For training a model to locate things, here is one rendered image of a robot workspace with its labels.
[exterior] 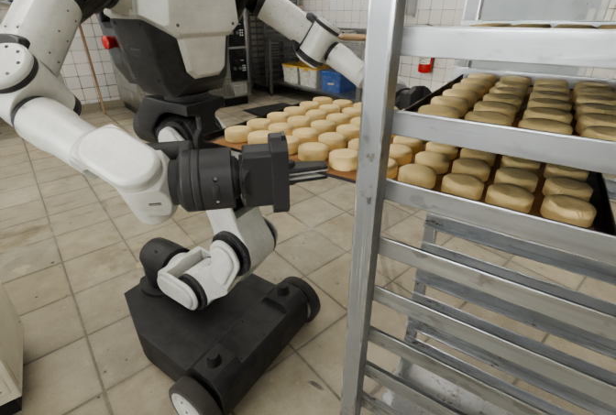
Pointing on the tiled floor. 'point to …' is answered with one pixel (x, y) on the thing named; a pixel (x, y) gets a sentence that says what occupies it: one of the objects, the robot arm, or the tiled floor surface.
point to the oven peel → (92, 69)
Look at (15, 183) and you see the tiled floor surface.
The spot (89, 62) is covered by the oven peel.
